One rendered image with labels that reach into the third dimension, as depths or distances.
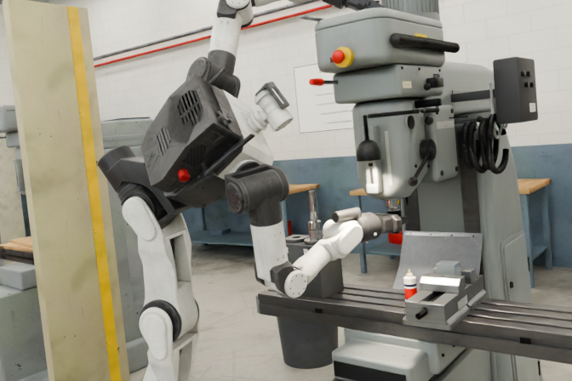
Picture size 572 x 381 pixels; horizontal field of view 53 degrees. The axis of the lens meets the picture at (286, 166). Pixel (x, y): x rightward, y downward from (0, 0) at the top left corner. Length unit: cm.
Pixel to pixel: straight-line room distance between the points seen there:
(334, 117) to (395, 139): 523
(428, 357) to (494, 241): 59
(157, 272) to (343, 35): 91
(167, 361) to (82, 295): 136
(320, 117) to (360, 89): 534
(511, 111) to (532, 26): 418
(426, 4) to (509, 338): 111
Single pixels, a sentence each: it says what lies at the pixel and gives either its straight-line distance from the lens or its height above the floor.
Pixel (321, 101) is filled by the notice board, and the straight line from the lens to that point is 713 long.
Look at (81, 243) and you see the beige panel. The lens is 309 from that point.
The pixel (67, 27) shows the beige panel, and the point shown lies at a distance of 315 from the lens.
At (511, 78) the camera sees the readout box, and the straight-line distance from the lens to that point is 196.
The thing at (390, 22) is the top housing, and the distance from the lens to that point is 172.
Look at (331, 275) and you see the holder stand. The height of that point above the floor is 103.
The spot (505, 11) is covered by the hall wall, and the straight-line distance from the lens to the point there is 621.
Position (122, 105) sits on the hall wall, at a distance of 998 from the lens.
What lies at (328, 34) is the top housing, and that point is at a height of 184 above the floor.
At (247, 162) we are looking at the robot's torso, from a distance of 156.
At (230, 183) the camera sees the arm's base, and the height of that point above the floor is 144.
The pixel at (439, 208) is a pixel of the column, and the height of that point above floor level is 121.
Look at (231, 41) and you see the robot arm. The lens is 184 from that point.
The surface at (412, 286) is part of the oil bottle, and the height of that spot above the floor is 102.
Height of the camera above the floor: 155
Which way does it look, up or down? 3 degrees down
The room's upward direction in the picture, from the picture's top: 5 degrees counter-clockwise
